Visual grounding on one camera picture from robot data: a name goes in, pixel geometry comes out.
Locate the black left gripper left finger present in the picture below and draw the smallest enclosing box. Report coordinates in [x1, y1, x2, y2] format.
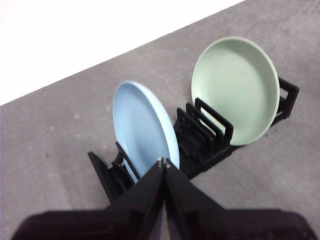
[11, 157, 166, 240]

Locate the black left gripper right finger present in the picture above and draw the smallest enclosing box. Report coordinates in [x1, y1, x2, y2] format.
[164, 159, 317, 240]

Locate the light blue round plate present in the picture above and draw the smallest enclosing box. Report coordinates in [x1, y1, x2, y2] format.
[112, 79, 181, 183]

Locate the pale green round plate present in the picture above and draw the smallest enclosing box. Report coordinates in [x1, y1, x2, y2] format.
[191, 36, 281, 147]

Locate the black plastic plate rack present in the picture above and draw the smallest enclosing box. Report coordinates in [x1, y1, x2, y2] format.
[87, 77, 300, 204]

